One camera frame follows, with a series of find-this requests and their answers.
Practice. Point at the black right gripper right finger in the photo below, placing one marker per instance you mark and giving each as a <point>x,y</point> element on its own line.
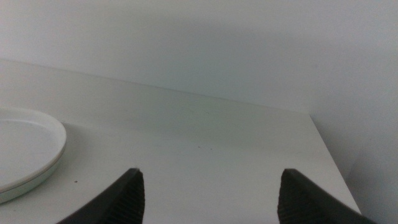
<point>298,202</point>

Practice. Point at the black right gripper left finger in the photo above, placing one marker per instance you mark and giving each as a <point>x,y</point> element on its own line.
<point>127,202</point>

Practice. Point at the white shallow bowl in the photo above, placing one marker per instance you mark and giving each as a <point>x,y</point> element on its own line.
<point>25,146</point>

